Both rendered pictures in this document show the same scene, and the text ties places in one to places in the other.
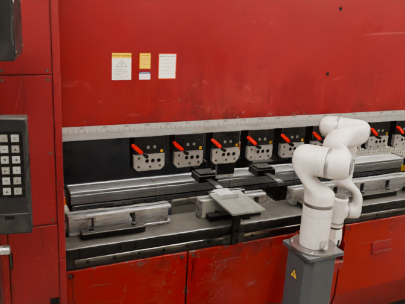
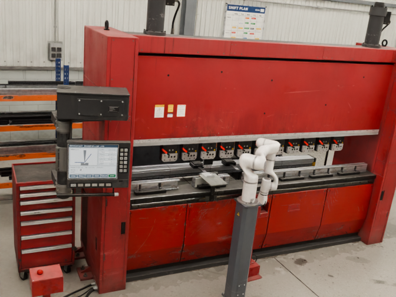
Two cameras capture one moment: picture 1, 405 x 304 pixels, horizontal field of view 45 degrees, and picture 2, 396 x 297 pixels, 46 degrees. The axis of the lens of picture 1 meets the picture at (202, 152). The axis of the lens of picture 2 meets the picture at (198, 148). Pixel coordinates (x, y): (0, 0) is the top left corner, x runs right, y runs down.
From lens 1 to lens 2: 2.00 m
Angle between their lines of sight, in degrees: 2
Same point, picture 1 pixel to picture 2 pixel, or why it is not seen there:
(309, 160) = (246, 161)
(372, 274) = (289, 223)
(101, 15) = (151, 88)
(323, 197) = (252, 178)
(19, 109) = (116, 133)
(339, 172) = (259, 167)
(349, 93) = (276, 123)
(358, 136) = (273, 149)
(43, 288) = (118, 216)
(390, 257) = (300, 214)
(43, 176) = not seen: hidden behind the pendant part
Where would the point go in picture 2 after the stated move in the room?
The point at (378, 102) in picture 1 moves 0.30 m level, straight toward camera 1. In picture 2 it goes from (293, 128) to (288, 135)
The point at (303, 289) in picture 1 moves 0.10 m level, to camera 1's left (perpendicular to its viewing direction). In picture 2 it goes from (242, 221) to (230, 220)
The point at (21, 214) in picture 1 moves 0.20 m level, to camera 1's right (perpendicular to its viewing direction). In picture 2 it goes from (125, 180) to (152, 182)
